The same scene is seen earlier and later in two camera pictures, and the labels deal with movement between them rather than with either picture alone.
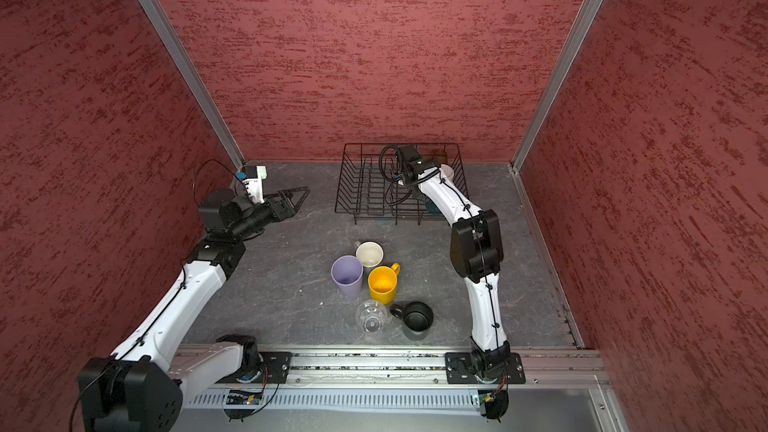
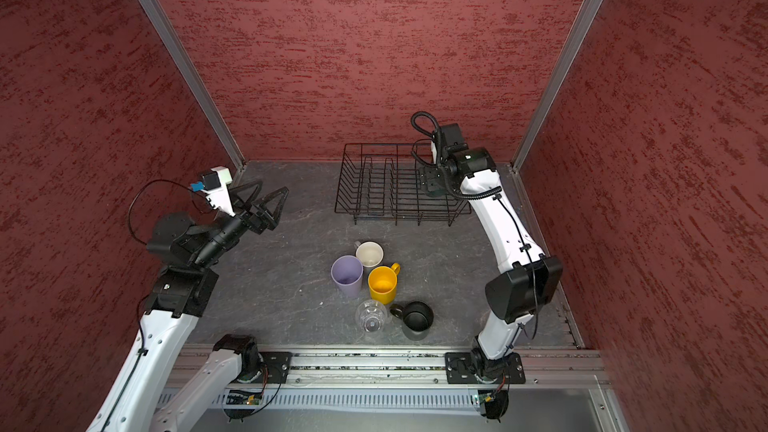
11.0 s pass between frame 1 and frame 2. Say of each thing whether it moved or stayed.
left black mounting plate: stayed
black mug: stayed
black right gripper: moved
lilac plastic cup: stayed
